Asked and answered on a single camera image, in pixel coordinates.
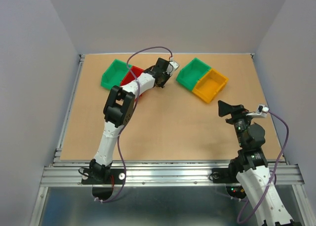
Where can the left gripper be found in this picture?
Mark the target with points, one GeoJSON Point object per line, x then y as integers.
{"type": "Point", "coordinates": [167, 77]}

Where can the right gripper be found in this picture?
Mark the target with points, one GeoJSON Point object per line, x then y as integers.
{"type": "Point", "coordinates": [236, 112]}

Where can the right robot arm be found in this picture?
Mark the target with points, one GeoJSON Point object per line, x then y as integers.
{"type": "Point", "coordinates": [248, 175]}

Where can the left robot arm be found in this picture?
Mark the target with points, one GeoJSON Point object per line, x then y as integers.
{"type": "Point", "coordinates": [118, 111]}

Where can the yellow bin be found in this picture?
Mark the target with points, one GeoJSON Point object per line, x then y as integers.
{"type": "Point", "coordinates": [210, 85]}

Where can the red bin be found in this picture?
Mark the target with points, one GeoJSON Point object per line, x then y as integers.
{"type": "Point", "coordinates": [129, 77]}

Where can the right green bin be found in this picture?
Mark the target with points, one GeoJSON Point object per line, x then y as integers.
{"type": "Point", "coordinates": [192, 73]}

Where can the green bin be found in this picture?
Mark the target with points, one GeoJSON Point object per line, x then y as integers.
{"type": "Point", "coordinates": [114, 74]}
{"type": "Point", "coordinates": [192, 73]}

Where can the left green bin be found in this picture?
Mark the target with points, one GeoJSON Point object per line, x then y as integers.
{"type": "Point", "coordinates": [114, 74]}

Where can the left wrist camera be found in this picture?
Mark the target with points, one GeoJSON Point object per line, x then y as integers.
{"type": "Point", "coordinates": [172, 67]}

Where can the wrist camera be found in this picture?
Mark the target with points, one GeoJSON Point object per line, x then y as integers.
{"type": "Point", "coordinates": [172, 67]}
{"type": "Point", "coordinates": [261, 112]}

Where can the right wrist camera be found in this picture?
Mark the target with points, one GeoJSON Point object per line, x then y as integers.
{"type": "Point", "coordinates": [261, 112]}

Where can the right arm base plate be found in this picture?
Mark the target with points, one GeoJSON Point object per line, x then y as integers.
{"type": "Point", "coordinates": [223, 176]}

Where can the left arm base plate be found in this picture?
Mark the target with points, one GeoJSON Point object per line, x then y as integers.
{"type": "Point", "coordinates": [118, 177]}

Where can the aluminium frame rail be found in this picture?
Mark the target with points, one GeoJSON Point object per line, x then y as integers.
{"type": "Point", "coordinates": [155, 174]}

